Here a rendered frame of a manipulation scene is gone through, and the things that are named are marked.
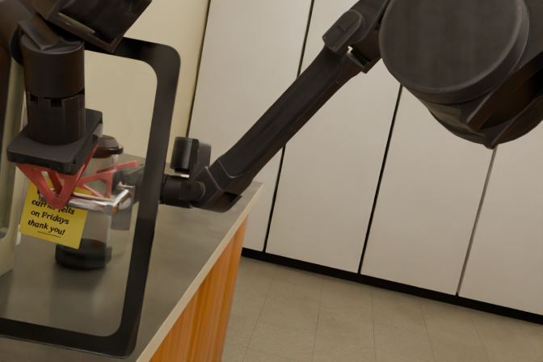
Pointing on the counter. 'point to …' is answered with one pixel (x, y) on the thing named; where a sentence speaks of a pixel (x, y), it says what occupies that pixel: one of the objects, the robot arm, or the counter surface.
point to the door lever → (93, 204)
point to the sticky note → (52, 219)
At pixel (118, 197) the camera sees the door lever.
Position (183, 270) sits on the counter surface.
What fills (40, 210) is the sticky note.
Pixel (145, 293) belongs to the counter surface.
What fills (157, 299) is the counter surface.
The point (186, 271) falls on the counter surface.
